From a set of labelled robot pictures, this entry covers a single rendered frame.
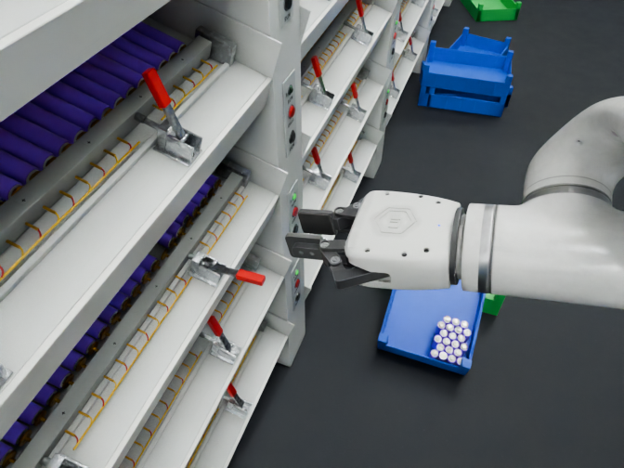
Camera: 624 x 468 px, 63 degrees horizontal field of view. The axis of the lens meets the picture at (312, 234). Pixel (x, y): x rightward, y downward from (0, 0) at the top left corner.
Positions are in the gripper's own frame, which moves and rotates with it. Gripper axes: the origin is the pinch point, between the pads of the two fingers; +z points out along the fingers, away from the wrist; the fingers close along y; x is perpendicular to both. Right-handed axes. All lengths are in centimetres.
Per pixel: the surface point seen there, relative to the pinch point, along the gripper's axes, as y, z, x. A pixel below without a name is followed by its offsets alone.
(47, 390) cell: 22.0, 21.1, 2.7
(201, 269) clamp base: 1.9, 15.7, 6.1
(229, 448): 8, 23, 47
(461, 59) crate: -153, 4, 55
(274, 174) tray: -16.8, 12.9, 5.3
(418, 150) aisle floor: -105, 12, 63
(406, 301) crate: -40, 3, 60
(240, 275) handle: 1.4, 10.4, 6.8
